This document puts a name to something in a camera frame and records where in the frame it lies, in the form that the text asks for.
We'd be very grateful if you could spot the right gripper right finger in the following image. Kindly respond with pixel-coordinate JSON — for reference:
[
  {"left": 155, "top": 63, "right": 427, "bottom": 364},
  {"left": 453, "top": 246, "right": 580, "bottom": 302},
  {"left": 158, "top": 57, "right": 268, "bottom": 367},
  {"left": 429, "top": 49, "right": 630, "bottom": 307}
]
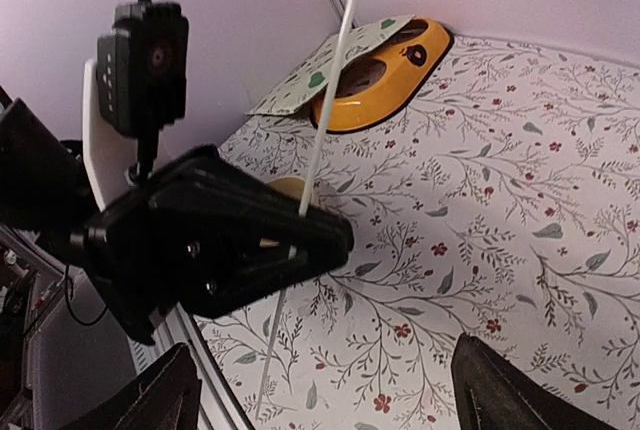
[{"left": 451, "top": 333, "right": 610, "bottom": 430}]

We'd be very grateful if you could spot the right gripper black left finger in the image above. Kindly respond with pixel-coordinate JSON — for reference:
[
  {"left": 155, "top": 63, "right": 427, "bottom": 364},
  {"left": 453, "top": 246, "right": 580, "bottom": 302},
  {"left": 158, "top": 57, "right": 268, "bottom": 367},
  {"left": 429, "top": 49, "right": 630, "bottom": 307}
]
[{"left": 65, "top": 343, "right": 202, "bottom": 430}]

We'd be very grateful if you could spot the cream pet bowl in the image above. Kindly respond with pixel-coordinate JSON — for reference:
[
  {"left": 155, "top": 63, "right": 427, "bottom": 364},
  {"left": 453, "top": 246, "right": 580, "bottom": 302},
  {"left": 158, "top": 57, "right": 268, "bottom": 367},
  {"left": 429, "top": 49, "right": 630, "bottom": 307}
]
[{"left": 267, "top": 175, "right": 306, "bottom": 209}]

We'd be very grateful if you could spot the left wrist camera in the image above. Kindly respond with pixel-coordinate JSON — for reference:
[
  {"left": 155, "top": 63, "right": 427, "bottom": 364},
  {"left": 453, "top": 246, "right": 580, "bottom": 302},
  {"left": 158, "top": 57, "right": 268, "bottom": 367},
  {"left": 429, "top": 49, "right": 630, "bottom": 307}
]
[{"left": 82, "top": 0, "right": 189, "bottom": 210}]

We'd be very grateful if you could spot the white tent pole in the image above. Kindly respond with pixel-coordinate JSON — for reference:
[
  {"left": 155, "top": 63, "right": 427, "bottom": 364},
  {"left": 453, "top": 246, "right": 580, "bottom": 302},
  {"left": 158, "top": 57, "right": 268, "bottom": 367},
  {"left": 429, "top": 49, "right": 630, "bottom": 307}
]
[{"left": 255, "top": 0, "right": 357, "bottom": 418}]

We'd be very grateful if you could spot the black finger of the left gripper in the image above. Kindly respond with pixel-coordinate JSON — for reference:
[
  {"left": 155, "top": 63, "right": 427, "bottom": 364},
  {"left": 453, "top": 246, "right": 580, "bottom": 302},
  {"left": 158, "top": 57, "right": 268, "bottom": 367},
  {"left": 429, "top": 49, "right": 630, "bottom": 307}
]
[{"left": 147, "top": 146, "right": 354, "bottom": 319}]

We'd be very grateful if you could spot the green patterned cushion mat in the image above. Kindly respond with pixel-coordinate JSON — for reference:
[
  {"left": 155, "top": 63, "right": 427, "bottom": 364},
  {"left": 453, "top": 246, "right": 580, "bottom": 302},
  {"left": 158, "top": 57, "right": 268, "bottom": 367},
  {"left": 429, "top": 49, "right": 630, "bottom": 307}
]
[{"left": 247, "top": 14, "right": 413, "bottom": 116}]

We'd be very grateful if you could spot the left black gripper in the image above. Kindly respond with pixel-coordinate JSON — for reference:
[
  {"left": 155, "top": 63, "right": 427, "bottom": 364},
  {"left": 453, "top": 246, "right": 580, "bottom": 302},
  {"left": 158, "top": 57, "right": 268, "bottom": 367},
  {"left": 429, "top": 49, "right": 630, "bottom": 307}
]
[{"left": 1, "top": 98, "right": 165, "bottom": 345}]

